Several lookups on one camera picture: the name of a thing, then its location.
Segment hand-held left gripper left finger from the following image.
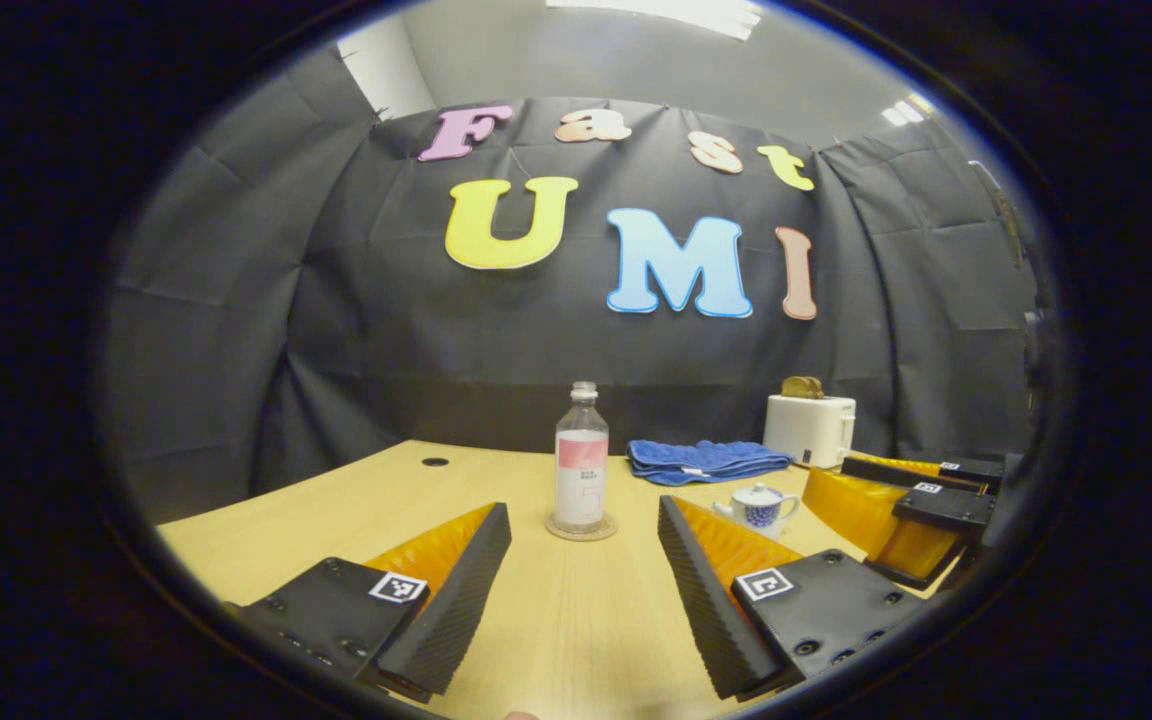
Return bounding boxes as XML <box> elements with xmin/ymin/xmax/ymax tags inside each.
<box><xmin>226</xmin><ymin>502</ymin><xmax>514</xmax><ymax>698</ymax></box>

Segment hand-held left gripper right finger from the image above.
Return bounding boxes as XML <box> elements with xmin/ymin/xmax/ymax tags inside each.
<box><xmin>657</xmin><ymin>495</ymin><xmax>927</xmax><ymax>701</ymax></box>

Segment white blue patterned teacup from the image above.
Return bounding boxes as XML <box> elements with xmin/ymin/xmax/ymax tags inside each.
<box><xmin>712</xmin><ymin>497</ymin><xmax>801</xmax><ymax>541</ymax></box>

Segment round brown coaster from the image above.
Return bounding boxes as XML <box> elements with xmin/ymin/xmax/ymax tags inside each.
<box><xmin>544</xmin><ymin>511</ymin><xmax>619</xmax><ymax>543</ymax></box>

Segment clear water bottle pink label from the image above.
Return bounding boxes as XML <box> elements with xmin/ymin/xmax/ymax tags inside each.
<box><xmin>553</xmin><ymin>381</ymin><xmax>610</xmax><ymax>534</ymax></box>

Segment white toaster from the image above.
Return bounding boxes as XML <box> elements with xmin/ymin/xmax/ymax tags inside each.
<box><xmin>763</xmin><ymin>393</ymin><xmax>858</xmax><ymax>469</ymax></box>

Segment folded blue towel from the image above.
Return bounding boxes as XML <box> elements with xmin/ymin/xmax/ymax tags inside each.
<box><xmin>626</xmin><ymin>439</ymin><xmax>795</xmax><ymax>487</ymax></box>

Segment ceiling light panel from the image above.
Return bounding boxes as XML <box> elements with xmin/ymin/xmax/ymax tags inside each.
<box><xmin>881</xmin><ymin>95</ymin><xmax>937</xmax><ymax>127</ymax></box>
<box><xmin>546</xmin><ymin>0</ymin><xmax>763</xmax><ymax>41</ymax></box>

